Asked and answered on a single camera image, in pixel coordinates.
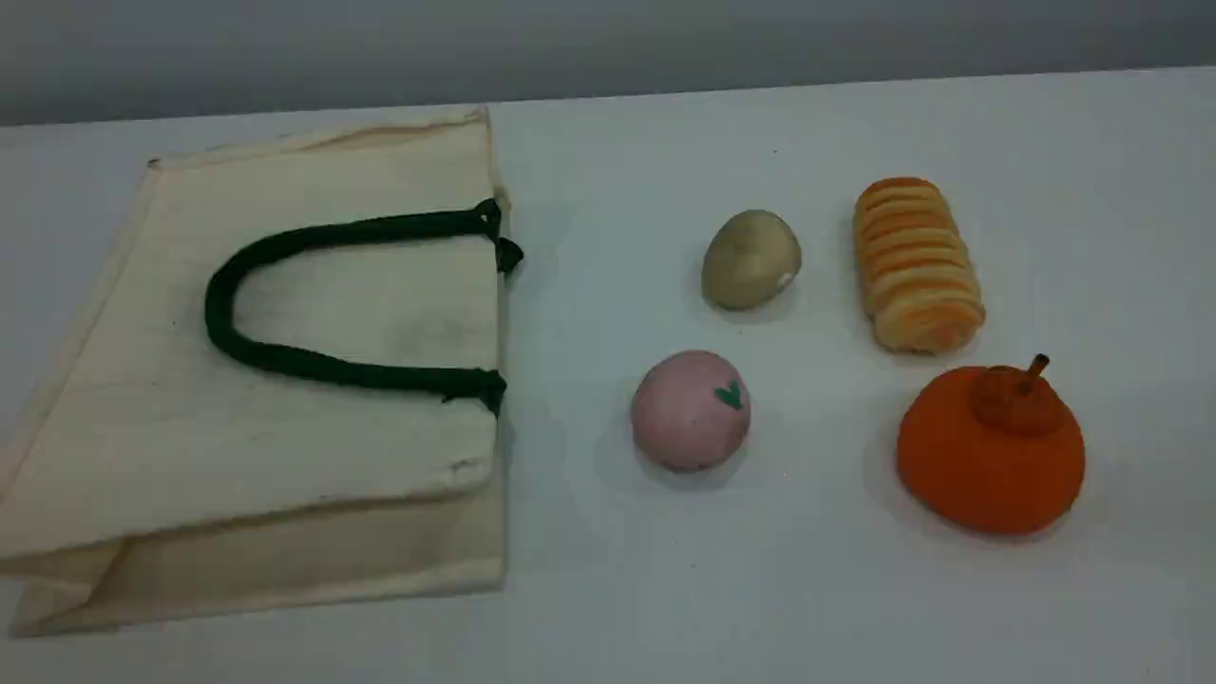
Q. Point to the orange pumpkin shaped toy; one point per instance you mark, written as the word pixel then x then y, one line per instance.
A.
pixel 988 456

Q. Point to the pink round bun green leaf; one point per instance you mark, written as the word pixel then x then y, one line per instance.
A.
pixel 689 413

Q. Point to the striped golden spiral bread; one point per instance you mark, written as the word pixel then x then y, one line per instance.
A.
pixel 917 271

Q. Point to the beige round egg yolk pastry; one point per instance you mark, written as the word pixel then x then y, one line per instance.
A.
pixel 750 261

